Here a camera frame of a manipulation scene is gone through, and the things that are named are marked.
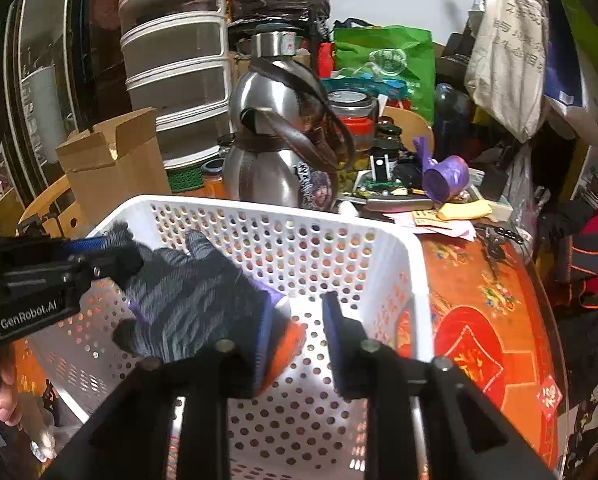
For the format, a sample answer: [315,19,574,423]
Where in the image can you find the glass jar with red lid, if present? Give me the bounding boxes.
[326,89,378,161]

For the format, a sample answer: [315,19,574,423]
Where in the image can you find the pink paper sheets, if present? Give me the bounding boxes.
[383,209,478,239]

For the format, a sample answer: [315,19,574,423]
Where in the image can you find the bunch of keys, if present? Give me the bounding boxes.
[484,225,522,262]

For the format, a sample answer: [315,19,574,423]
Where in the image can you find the wooden chair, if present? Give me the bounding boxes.
[16,175,92,239]

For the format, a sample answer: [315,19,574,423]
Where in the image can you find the green shopping bag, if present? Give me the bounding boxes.
[333,19,436,123]

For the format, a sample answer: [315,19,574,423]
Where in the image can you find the white and blue bag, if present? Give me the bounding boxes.
[543,0,598,136]

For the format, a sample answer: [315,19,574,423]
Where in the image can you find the purple plastic cup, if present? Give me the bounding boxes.
[413,136,472,202]

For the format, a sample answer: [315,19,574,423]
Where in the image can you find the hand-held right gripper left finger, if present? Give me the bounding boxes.
[44,292,280,480]

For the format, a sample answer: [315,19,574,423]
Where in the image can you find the beige canvas tote bag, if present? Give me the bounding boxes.
[464,0,550,143]

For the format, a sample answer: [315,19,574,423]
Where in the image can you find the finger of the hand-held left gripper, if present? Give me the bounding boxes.
[61,234,117,261]
[76,256,130,286]

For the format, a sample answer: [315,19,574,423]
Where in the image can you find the person's left hand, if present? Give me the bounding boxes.
[0,346,20,427]

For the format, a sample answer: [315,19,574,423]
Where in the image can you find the yellow cloth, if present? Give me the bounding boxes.
[436,200,494,221]

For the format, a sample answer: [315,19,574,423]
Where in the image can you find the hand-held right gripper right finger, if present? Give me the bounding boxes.
[321,291,554,480]

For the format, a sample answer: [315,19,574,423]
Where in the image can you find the white perforated plastic basket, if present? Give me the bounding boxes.
[26,195,434,480]

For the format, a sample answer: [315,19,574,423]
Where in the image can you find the stainless steel flask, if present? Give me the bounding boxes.
[222,22,356,211]

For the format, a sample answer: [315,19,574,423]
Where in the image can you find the open cardboard box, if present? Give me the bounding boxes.
[55,107,172,211]

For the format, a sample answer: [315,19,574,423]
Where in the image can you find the orange printed tablecloth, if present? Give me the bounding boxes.
[0,230,568,480]

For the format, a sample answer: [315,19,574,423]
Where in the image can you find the orange jar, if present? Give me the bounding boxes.
[201,160,226,200]

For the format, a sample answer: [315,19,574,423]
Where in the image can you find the green paper bag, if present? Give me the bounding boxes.
[554,0,598,78]

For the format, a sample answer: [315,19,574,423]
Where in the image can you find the grey knit glove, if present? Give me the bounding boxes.
[104,224,308,397]

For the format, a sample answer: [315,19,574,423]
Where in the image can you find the dark bottle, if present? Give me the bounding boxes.
[433,84,472,158]

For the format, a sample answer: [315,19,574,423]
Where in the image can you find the plastic drawer tower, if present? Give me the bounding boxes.
[118,0,234,171]

